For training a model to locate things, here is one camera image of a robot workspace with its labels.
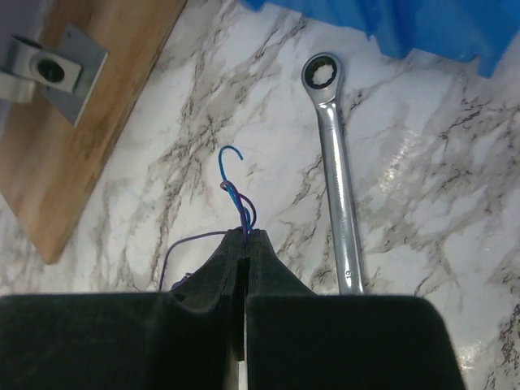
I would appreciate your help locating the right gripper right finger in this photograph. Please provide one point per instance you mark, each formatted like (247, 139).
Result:
(297, 339)

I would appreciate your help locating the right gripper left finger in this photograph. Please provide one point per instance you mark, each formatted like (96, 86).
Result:
(187, 338)

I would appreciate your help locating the wooden board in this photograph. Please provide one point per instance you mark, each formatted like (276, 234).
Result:
(49, 165)

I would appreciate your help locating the silver ratchet wrench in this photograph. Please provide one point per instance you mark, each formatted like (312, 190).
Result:
(321, 77)

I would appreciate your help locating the blue plastic bin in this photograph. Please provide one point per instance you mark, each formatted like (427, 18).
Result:
(457, 30)

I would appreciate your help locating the grey metal stand bracket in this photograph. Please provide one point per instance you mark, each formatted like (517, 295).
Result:
(67, 74)

